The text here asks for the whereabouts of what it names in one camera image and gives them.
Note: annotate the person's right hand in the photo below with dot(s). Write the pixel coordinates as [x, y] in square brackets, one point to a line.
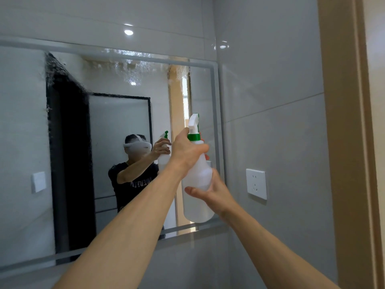
[219, 198]

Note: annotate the person's left hand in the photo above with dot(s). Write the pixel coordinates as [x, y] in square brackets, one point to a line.
[186, 156]

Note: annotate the white spray bottle green collar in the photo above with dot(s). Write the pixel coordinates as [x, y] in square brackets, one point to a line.
[197, 177]

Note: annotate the wall mirror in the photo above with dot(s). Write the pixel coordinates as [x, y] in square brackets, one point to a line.
[24, 132]

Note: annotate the person's right forearm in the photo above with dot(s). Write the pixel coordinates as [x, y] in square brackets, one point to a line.
[270, 255]

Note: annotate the person's left forearm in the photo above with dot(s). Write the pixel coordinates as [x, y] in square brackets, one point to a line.
[129, 234]

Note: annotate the white wall socket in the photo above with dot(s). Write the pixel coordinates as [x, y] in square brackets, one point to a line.
[256, 183]

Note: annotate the wooden door frame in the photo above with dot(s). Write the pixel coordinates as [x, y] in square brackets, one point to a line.
[349, 147]

